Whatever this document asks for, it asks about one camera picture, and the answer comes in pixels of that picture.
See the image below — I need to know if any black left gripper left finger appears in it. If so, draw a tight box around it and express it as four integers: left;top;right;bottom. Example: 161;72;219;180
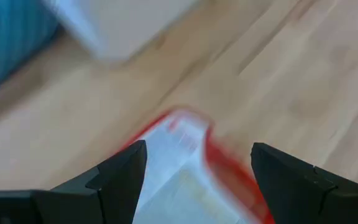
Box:
31;139;148;224

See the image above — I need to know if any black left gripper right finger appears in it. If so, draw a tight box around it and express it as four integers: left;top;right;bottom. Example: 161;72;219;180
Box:
250;142;358;224

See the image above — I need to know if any white box with red trim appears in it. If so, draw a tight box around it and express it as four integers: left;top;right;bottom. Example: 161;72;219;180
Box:
116;107;276;224

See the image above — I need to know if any blue ribbed bandage roll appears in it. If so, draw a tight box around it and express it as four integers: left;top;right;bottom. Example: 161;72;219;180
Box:
0;0;60;98

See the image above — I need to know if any white perforated plastic basket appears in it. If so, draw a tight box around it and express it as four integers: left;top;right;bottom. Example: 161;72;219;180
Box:
42;0;204;63

